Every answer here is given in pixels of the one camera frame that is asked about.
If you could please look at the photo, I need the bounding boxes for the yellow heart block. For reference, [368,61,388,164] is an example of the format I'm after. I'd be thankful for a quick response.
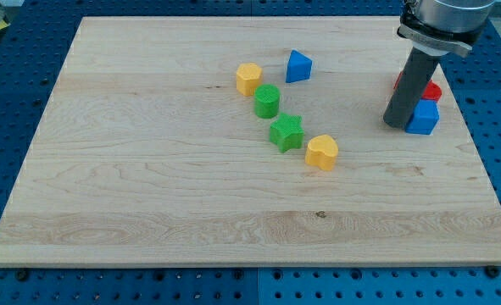
[304,134,339,171]

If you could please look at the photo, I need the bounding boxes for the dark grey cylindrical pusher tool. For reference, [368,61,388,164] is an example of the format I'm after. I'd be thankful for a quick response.
[382,47,440,129]

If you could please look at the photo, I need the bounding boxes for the green cylinder block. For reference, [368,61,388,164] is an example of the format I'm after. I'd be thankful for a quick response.
[254,84,281,119]

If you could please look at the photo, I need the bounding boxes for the yellow hexagon block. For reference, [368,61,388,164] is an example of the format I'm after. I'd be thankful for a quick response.
[236,63,263,97]

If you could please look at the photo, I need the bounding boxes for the green star block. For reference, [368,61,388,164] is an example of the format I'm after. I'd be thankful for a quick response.
[270,113,304,153]

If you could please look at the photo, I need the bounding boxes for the blue cube block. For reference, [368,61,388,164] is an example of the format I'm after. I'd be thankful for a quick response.
[405,100,440,135]

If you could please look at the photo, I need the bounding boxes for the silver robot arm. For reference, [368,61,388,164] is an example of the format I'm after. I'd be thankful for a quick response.
[398,0,495,58]

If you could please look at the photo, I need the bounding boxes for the red block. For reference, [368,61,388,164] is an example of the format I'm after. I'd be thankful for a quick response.
[392,70,443,103]

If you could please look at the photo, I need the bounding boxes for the light wooden board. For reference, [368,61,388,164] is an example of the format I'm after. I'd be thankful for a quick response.
[0,17,501,268]

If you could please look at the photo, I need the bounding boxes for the blue triangle block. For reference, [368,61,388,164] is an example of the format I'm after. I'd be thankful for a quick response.
[285,50,313,83]

